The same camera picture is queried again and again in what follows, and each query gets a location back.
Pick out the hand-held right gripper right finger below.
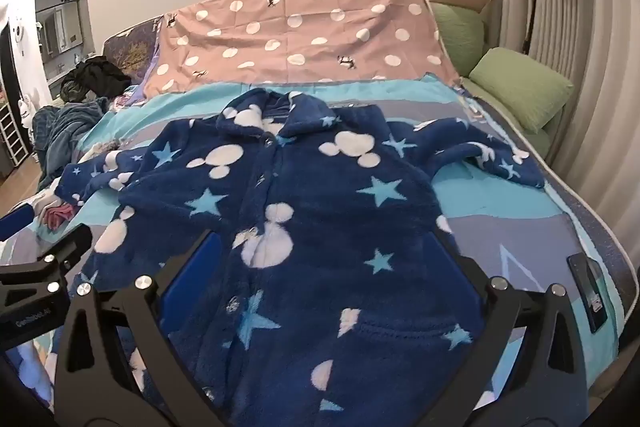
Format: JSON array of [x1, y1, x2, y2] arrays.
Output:
[[415, 231, 588, 427]]

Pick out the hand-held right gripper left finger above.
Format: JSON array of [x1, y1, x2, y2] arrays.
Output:
[[52, 229, 226, 427]]

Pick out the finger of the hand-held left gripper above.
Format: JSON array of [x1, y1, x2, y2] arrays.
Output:
[[0, 204, 37, 242], [0, 223, 94, 286]]

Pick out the blue fleece star print jacket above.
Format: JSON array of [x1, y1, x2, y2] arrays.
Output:
[[54, 88, 547, 427]]

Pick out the black clothes pile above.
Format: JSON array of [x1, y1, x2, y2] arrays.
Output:
[[60, 56, 133, 104]]

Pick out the pink folded garment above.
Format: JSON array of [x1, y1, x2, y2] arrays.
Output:
[[40, 202, 76, 233]]

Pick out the teal and grey patterned bedsheet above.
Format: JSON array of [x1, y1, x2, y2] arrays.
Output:
[[0, 74, 628, 427]]

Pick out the white ladder rack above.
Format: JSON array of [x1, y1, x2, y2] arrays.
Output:
[[0, 102, 28, 168]]

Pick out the blue-grey blanket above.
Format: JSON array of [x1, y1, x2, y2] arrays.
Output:
[[32, 97, 113, 162]]

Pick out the black smartphone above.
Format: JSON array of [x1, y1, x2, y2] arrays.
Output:
[[566, 252, 610, 334]]

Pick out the green pillow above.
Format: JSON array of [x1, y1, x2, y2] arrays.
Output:
[[431, 2, 486, 78], [467, 48, 575, 132]]

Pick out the purple printed cloth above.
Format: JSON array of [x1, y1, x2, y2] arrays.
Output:
[[102, 18, 166, 100]]

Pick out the mirror cabinet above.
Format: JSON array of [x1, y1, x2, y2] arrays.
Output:
[[36, 2, 83, 55]]

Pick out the beige curtain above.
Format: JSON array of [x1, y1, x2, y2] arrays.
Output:
[[470, 0, 640, 268]]

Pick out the pink polka dot sheet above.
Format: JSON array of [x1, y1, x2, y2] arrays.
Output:
[[142, 0, 463, 100]]

